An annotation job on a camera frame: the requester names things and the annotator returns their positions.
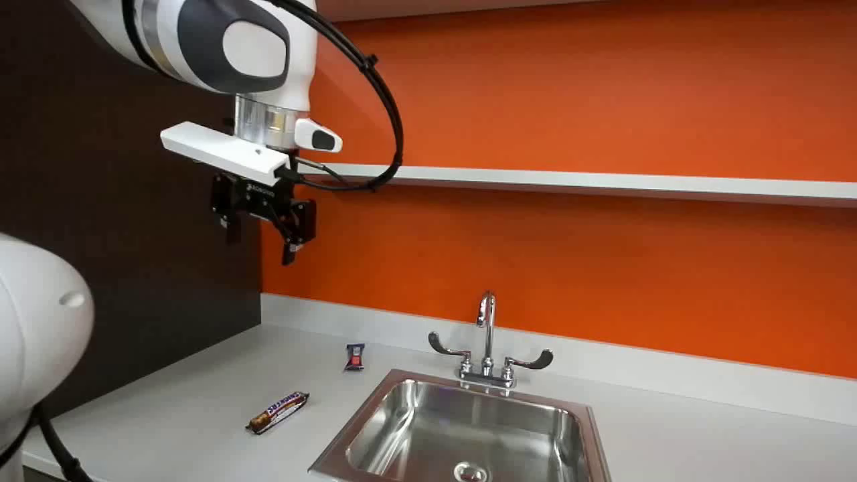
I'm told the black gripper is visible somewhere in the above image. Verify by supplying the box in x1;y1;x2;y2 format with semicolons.
210;172;318;269

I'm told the long brown candy bar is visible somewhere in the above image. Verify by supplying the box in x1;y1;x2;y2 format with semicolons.
243;388;314;440

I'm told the dark wood cabinet panel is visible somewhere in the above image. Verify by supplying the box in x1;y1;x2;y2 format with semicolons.
0;0;265;423

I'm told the stainless steel sink basin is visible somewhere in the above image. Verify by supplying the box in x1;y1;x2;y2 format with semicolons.
309;366;617;482

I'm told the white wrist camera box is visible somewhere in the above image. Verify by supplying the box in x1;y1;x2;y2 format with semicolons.
158;120;294;190

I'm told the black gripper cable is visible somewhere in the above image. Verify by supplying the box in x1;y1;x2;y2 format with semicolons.
265;0;408;196

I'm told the chrome faucet with lever handles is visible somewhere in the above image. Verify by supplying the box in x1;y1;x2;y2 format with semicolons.
427;290;558;400

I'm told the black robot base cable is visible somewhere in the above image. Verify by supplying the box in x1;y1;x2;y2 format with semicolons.
0;403;93;482

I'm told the long white wall shelf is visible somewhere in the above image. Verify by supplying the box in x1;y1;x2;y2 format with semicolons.
294;158;857;211

